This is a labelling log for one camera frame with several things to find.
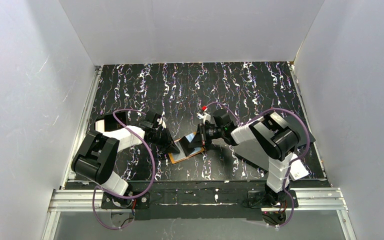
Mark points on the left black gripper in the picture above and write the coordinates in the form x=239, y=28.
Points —
x=164, y=138

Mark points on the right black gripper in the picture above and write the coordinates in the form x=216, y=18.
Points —
x=204, y=134

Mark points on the orange card holder wallet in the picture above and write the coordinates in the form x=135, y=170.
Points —
x=179, y=157

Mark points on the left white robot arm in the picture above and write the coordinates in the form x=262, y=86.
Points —
x=96, y=157

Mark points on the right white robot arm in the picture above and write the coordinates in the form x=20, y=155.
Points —
x=277, y=138

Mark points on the black flat slab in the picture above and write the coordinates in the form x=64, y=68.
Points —
x=256, y=158

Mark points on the white block in box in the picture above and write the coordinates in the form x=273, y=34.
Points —
x=99, y=125

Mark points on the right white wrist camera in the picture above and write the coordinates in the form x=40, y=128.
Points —
x=204, y=115

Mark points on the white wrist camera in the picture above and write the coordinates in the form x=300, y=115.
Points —
x=204, y=115
x=161, y=122

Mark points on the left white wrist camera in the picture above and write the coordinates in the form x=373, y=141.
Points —
x=161, y=122

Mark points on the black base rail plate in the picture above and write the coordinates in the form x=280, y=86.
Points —
x=229, y=199

